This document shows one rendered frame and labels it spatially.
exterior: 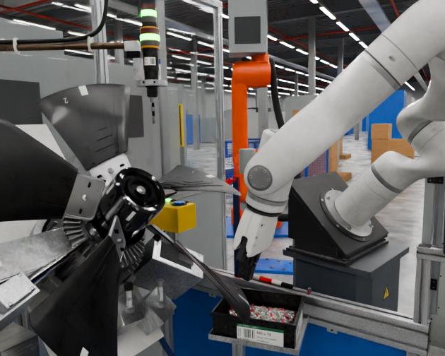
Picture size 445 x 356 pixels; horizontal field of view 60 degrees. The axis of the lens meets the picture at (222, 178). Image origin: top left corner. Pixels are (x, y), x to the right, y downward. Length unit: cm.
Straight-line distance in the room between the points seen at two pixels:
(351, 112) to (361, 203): 58
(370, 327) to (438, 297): 153
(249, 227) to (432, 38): 46
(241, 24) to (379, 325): 408
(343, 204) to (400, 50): 68
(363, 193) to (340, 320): 38
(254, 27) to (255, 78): 56
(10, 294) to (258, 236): 46
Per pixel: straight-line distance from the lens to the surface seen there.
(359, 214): 128
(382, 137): 992
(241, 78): 480
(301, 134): 68
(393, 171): 120
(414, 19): 73
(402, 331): 113
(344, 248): 122
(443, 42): 74
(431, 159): 116
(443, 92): 99
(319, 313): 119
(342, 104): 72
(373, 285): 127
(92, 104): 102
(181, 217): 134
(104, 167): 92
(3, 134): 80
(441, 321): 271
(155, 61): 91
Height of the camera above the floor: 136
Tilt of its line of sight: 8 degrees down
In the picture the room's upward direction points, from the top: 1 degrees counter-clockwise
